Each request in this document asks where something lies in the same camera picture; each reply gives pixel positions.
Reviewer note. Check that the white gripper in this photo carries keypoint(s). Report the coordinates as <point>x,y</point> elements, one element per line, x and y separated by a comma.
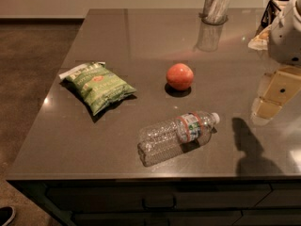
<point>286,42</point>

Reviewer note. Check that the red apple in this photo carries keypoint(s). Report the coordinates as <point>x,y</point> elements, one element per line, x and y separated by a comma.
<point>179,76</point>

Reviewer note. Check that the clear plastic water bottle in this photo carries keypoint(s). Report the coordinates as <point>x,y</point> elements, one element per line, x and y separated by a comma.
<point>167,139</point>

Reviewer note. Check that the snack packet by basket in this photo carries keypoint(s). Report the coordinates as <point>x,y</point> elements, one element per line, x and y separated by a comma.
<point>260,41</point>

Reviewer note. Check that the green chip bag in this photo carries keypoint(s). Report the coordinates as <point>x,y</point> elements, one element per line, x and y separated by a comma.
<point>97,86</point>

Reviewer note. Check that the black shoe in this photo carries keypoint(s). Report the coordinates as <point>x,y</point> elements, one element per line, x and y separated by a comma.
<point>7,215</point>

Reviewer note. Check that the black wire basket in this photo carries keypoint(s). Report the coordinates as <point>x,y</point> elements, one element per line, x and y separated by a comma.
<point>273,8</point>

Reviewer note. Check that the black drawer handle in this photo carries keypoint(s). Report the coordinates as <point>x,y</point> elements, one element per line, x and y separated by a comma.
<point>159,202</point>

